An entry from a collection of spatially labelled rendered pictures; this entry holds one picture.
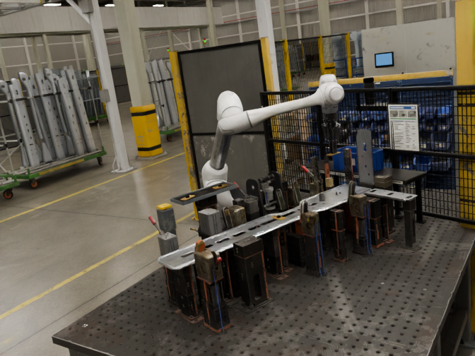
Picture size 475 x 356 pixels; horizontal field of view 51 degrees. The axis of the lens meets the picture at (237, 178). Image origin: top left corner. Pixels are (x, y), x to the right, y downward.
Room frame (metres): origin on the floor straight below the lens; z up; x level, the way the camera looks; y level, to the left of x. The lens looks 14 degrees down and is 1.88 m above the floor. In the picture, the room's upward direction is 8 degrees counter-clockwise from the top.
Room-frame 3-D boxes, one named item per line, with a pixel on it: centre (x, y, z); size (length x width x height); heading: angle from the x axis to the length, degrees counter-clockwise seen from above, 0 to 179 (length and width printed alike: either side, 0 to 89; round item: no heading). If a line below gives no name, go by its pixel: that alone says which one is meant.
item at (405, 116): (3.03, -1.07, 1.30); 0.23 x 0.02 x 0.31; 36
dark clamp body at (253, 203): (2.65, -0.05, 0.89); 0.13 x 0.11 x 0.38; 36
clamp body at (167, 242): (2.30, 0.38, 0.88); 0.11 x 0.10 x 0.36; 36
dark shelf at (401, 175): (3.20, -0.80, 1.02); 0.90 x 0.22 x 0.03; 36
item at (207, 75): (5.39, 0.02, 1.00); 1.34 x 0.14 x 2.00; 55
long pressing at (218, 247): (2.50, -0.18, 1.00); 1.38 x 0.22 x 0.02; 126
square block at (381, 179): (2.84, -0.87, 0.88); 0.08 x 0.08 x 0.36; 36
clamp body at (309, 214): (2.41, -0.34, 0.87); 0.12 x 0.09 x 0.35; 36
